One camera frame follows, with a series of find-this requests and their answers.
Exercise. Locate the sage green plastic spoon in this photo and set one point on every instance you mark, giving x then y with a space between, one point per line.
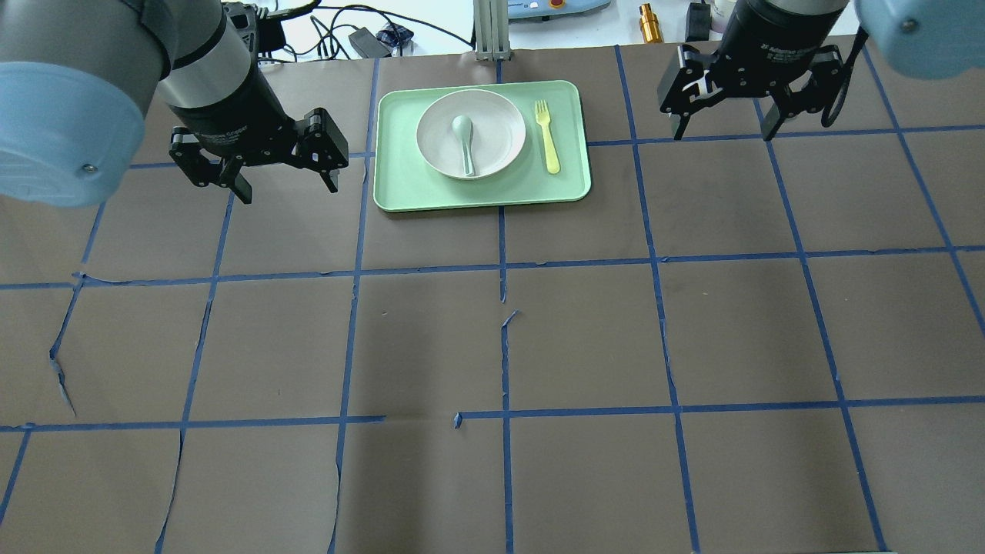
462 130

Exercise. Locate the white round plate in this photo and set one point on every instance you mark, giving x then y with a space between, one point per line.
498 133

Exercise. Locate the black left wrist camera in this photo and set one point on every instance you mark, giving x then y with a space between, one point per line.
259 31

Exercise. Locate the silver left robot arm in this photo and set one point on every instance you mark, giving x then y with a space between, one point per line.
78 78

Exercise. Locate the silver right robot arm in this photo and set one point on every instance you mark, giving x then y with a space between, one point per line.
920 39

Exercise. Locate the yellow plastic fork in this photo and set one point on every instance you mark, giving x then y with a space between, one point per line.
543 120

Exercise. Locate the blue teach pendant tablet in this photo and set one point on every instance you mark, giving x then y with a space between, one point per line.
532 10

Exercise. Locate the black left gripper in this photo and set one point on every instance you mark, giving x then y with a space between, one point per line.
237 111

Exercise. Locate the aluminium frame post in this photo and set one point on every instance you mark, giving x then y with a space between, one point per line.
490 24

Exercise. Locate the brass cylinder fitting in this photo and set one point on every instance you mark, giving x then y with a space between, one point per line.
649 24

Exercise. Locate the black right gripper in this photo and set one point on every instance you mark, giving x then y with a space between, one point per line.
777 35

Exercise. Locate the light green tray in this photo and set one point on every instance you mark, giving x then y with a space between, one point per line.
403 182

